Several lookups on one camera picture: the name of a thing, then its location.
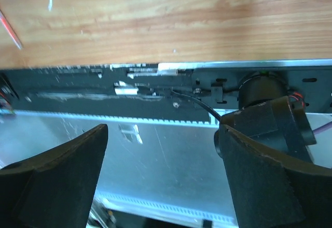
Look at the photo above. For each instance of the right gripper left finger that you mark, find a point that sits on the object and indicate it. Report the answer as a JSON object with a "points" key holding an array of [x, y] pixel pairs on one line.
{"points": [[54, 188]]}

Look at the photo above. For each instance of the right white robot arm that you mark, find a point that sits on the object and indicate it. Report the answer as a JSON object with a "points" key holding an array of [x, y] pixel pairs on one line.
{"points": [[205, 146]]}

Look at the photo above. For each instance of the white slotted cable duct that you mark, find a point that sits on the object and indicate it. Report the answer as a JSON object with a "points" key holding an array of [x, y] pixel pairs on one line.
{"points": [[165, 212]]}

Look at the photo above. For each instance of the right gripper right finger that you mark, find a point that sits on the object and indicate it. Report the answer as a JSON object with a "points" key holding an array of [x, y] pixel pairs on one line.
{"points": [[270, 188]]}

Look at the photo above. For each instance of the orange highlighter pen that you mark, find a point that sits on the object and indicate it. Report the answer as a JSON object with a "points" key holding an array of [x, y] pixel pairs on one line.
{"points": [[11, 32]]}

